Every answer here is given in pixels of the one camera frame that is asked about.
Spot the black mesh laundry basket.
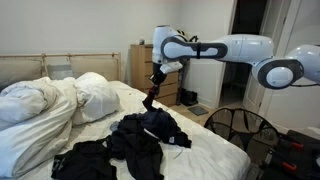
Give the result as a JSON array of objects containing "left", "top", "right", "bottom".
[{"left": 203, "top": 107, "right": 284, "bottom": 158}]

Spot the white crumpled duvet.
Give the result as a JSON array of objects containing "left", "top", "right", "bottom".
[{"left": 0, "top": 77, "right": 78, "bottom": 179}]

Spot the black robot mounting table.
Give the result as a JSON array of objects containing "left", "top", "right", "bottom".
[{"left": 259, "top": 129, "right": 320, "bottom": 180}]

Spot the wooden bed frame with headboard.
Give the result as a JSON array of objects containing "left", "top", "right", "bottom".
[{"left": 0, "top": 52, "right": 123, "bottom": 91}]

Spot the grey cushion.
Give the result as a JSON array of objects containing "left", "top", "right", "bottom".
[{"left": 46, "top": 64, "right": 74, "bottom": 81}]

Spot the black garment with print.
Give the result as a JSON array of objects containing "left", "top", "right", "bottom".
[{"left": 50, "top": 139, "right": 118, "bottom": 180}]

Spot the navy tank top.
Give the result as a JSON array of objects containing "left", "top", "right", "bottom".
[{"left": 134, "top": 108, "right": 193, "bottom": 149}]

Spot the black clothes pile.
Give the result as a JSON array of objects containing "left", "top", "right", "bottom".
[{"left": 108, "top": 113, "right": 164, "bottom": 180}]

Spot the small grey cloth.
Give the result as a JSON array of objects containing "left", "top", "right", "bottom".
[{"left": 109, "top": 120, "right": 120, "bottom": 133}]

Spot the grey flat floor scale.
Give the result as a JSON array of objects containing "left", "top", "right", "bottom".
[{"left": 187, "top": 105, "right": 210, "bottom": 117}]

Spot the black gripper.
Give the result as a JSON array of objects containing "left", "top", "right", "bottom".
[{"left": 149, "top": 63, "right": 168, "bottom": 90}]

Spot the wooden chest of drawers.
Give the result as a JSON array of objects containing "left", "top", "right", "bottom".
[{"left": 129, "top": 44, "right": 182, "bottom": 108}]

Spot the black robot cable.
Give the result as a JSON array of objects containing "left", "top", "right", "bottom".
[
  {"left": 176, "top": 28, "right": 200, "bottom": 43},
  {"left": 289, "top": 82, "right": 320, "bottom": 89}
]

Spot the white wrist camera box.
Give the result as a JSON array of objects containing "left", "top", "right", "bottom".
[{"left": 159, "top": 61, "right": 184, "bottom": 75}]

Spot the white pillow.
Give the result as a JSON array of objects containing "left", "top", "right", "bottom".
[{"left": 71, "top": 72, "right": 121, "bottom": 127}]

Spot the black box on floor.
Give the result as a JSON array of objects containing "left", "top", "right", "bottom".
[{"left": 179, "top": 88, "right": 199, "bottom": 107}]

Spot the white panel door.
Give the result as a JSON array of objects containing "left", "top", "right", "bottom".
[{"left": 242, "top": 0, "right": 291, "bottom": 114}]

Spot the white sheeted mattress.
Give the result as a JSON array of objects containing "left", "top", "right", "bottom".
[{"left": 19, "top": 80, "right": 252, "bottom": 180}]

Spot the orange handled black clamp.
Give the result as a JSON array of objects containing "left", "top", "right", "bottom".
[
  {"left": 279, "top": 133, "right": 305, "bottom": 150},
  {"left": 265, "top": 149, "right": 298, "bottom": 173}
]

